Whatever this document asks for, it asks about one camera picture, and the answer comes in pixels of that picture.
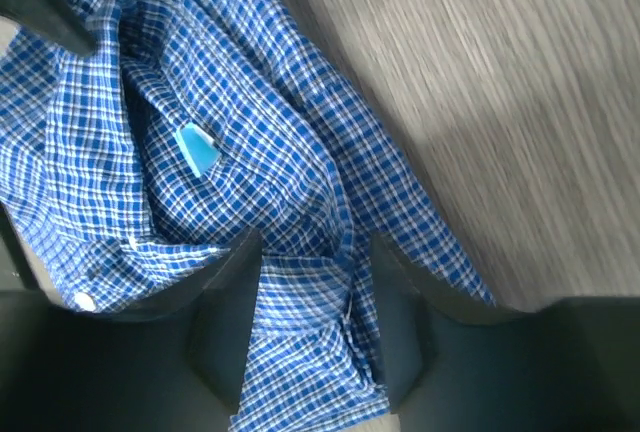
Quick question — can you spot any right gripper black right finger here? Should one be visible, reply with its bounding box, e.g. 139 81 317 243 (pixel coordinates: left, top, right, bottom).
370 235 639 431

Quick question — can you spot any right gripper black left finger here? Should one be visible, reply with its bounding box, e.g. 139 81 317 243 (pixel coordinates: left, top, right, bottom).
1 231 262 431

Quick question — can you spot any dark blue checkered shirt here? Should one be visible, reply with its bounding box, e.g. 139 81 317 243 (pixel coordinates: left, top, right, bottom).
1 0 492 431

